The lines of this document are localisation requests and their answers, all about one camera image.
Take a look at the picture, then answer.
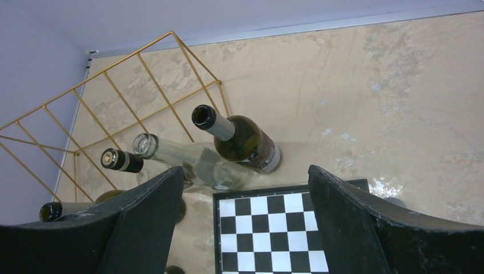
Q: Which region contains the black white chessboard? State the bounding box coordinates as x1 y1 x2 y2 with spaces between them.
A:
212 179 370 274

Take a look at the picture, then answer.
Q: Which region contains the dark green wine bottle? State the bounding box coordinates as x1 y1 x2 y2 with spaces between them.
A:
39 190 125 222

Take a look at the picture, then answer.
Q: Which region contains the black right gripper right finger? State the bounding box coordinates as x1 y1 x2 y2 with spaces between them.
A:
308 165 483 273

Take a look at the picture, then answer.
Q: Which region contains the black glitter microphone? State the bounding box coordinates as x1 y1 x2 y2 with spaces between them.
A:
384 197 407 208

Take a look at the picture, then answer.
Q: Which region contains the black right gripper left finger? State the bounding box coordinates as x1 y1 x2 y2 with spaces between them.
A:
1 167 184 273

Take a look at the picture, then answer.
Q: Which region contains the clear empty glass bottle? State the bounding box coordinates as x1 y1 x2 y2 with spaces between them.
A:
132 133 255 191

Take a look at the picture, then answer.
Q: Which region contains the gold wire wine rack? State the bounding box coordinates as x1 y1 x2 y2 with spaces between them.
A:
13 31 222 202

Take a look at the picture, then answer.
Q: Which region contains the clear liquor bottle black cap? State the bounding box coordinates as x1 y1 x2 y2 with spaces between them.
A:
100 148 151 185

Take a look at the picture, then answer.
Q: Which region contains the dark green bottle silver neck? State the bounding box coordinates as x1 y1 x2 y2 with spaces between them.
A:
191 104 282 174

